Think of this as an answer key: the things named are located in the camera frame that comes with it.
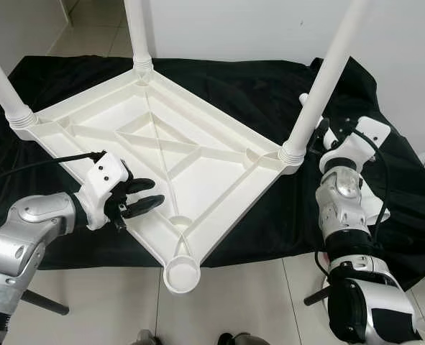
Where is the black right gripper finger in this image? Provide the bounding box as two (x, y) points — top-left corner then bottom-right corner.
(309, 117), (334, 154)

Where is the white plastic table top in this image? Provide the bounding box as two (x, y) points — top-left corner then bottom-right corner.
(7, 61), (306, 295)

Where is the black cloth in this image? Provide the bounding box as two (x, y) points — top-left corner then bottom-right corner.
(0, 55), (425, 292)

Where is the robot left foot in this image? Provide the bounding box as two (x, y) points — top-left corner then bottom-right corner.
(137, 329), (159, 345)

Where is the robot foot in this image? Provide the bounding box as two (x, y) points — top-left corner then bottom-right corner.
(137, 329), (159, 345)
(219, 332), (260, 345)

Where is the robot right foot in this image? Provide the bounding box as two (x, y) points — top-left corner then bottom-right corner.
(219, 332), (260, 345)

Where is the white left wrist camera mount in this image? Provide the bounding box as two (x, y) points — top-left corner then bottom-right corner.
(76, 151), (130, 231)

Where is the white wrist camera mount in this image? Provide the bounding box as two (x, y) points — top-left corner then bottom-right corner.
(76, 151), (130, 231)
(320, 117), (391, 173)

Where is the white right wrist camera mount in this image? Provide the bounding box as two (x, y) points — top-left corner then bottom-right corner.
(320, 117), (391, 173)

